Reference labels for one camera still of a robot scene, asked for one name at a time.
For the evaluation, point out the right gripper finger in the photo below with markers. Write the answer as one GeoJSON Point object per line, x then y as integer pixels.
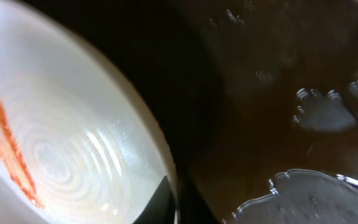
{"type": "Point", "coordinates": [160, 208]}

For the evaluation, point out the white plate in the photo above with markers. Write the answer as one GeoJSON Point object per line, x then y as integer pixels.
{"type": "Point", "coordinates": [77, 143]}

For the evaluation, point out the brown large tray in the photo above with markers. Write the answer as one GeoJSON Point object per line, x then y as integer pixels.
{"type": "Point", "coordinates": [258, 100]}

